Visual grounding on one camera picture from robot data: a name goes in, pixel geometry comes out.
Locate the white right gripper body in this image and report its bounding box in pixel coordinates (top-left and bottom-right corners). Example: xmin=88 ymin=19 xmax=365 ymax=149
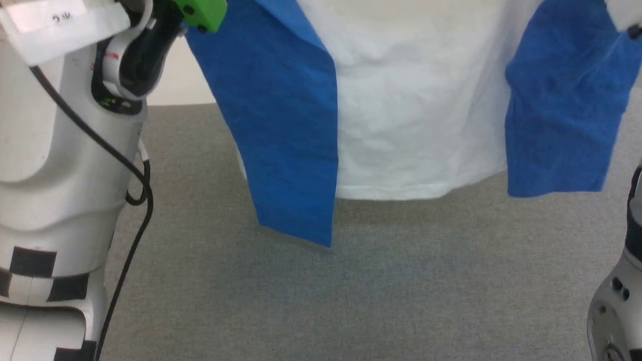
xmin=604 ymin=0 xmax=642 ymax=40

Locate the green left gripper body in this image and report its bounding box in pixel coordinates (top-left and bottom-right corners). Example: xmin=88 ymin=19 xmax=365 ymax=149
xmin=168 ymin=0 xmax=228 ymax=35

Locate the white and blue t-shirt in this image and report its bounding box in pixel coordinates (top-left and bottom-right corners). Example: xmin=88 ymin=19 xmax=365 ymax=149
xmin=185 ymin=0 xmax=642 ymax=249

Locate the white paper label tag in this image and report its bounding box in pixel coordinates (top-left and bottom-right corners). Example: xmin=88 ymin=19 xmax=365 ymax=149
xmin=0 ymin=0 xmax=132 ymax=67

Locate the white box pedestal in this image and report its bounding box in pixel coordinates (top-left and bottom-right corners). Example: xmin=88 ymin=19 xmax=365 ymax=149
xmin=145 ymin=35 xmax=217 ymax=107

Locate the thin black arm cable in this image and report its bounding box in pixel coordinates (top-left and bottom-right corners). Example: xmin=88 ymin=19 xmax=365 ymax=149
xmin=29 ymin=65 xmax=153 ymax=361

